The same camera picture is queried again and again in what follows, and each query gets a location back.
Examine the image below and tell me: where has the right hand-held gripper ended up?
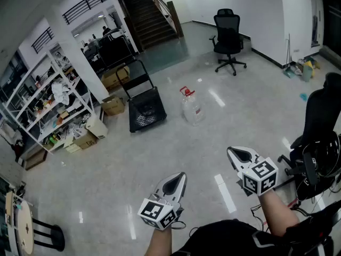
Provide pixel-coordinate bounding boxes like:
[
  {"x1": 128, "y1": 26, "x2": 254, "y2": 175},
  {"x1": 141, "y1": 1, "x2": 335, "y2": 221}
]
[{"x1": 227, "y1": 146, "x2": 279, "y2": 197}]

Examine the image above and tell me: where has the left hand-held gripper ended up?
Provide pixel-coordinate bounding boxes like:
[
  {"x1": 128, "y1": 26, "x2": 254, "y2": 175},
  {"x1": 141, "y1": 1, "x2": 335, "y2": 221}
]
[{"x1": 137, "y1": 171, "x2": 188, "y2": 231}]

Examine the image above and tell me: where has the clear water jug red cap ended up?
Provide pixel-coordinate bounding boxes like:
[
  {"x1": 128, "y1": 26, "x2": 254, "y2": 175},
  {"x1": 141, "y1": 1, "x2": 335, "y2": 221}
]
[{"x1": 179, "y1": 86, "x2": 206, "y2": 127}]

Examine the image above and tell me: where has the black platform trolley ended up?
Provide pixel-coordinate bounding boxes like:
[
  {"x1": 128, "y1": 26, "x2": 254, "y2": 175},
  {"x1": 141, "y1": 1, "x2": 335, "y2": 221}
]
[{"x1": 116, "y1": 59, "x2": 168, "y2": 133}]

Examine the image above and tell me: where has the person's right forearm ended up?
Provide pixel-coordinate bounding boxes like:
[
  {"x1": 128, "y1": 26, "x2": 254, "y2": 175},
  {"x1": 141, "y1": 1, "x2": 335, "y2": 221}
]
[{"x1": 257, "y1": 189, "x2": 301, "y2": 237}]

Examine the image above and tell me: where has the person's left forearm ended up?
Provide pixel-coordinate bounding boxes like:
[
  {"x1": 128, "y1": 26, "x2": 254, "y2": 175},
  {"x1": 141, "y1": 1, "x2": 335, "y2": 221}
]
[{"x1": 144, "y1": 227, "x2": 183, "y2": 256}]

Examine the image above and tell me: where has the person's black clothing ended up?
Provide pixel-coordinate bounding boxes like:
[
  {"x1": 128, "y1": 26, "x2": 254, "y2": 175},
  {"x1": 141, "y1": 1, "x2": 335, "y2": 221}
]
[{"x1": 170, "y1": 219, "x2": 294, "y2": 256}]

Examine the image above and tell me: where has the black high-back office chair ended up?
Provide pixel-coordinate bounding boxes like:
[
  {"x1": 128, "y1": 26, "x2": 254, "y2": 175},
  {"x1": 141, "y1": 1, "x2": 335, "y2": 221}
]
[{"x1": 278, "y1": 72, "x2": 341, "y2": 207}]

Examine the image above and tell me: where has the white plastic bin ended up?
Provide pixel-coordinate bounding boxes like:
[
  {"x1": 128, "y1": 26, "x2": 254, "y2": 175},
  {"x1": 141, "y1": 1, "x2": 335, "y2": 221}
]
[{"x1": 85, "y1": 115, "x2": 109, "y2": 140}]

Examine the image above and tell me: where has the printed cardboard box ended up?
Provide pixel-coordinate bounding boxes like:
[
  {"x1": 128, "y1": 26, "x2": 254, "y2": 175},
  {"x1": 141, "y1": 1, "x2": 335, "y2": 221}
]
[{"x1": 72, "y1": 132, "x2": 98, "y2": 150}]

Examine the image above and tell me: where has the body-worn monitor screen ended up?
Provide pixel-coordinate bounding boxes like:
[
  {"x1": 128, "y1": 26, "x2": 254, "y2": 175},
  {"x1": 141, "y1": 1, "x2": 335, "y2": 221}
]
[{"x1": 301, "y1": 200, "x2": 341, "y2": 239}]

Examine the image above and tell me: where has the small open cardboard box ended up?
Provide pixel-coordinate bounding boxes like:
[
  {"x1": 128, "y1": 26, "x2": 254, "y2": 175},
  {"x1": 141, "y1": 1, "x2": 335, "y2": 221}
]
[{"x1": 101, "y1": 95, "x2": 126, "y2": 116}]

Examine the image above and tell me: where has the pale green trash bin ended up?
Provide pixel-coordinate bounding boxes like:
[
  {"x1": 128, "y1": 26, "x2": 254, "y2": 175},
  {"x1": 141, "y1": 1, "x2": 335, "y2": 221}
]
[{"x1": 302, "y1": 60, "x2": 316, "y2": 83}]

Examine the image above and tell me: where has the white flat box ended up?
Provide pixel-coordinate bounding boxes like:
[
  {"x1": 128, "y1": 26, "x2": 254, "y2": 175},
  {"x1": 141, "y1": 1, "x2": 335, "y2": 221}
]
[{"x1": 63, "y1": 138, "x2": 81, "y2": 154}]

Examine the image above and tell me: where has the large open cardboard box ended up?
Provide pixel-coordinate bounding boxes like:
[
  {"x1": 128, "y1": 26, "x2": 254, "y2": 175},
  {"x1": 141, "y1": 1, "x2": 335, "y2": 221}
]
[{"x1": 100, "y1": 66, "x2": 131, "y2": 91}]

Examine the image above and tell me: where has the black table base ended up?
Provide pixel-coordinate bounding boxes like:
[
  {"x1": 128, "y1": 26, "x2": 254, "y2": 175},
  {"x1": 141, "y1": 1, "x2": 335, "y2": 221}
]
[{"x1": 31, "y1": 217, "x2": 66, "y2": 252}]

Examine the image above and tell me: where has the black mesh office chair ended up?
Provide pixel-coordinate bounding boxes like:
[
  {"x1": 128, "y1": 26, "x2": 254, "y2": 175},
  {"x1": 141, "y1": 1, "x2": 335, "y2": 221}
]
[{"x1": 209, "y1": 8, "x2": 247, "y2": 76}]

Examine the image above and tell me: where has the brown flat box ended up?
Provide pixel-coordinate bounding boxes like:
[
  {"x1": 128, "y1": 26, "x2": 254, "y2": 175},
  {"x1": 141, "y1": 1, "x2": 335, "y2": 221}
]
[{"x1": 24, "y1": 148, "x2": 48, "y2": 171}]

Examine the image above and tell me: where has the white crumpled cloth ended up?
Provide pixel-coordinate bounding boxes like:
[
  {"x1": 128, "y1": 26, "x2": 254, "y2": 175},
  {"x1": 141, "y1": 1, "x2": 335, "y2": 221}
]
[{"x1": 51, "y1": 80, "x2": 70, "y2": 105}]

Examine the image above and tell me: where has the round wooden table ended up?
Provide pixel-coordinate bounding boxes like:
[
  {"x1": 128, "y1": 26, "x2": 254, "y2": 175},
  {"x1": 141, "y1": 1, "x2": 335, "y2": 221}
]
[{"x1": 5, "y1": 190, "x2": 35, "y2": 256}]

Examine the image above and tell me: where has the white metal shelving rack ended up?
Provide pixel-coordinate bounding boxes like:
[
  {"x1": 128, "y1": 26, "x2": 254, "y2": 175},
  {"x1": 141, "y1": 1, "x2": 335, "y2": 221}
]
[{"x1": 0, "y1": 43, "x2": 96, "y2": 154}]

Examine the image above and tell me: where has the white square pillar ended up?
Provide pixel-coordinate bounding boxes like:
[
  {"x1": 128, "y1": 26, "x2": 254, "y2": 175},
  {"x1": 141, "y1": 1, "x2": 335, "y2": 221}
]
[{"x1": 44, "y1": 5, "x2": 110, "y2": 103}]

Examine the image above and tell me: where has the dark double door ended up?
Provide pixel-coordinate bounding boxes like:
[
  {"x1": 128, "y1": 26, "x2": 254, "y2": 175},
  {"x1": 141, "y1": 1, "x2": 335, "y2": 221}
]
[{"x1": 321, "y1": 0, "x2": 341, "y2": 63}]

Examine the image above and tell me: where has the dark wooden staircase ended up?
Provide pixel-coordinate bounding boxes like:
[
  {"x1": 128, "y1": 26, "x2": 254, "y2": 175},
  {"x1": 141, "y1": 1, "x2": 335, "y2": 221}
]
[{"x1": 121, "y1": 0, "x2": 184, "y2": 53}]

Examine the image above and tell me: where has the black mezzanine railing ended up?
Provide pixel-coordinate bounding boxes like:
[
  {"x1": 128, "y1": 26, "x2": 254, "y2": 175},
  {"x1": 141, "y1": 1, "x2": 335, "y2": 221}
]
[{"x1": 31, "y1": 0, "x2": 111, "y2": 54}]

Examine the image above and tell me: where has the bundle of black cables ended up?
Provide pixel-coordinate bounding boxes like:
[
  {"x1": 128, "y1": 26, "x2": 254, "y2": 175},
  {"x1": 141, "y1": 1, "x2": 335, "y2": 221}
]
[{"x1": 295, "y1": 133, "x2": 341, "y2": 205}]

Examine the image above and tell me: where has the long-handled green dustpan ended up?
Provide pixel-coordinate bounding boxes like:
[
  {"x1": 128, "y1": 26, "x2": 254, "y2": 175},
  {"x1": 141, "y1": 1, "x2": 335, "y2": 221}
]
[{"x1": 282, "y1": 33, "x2": 296, "y2": 79}]

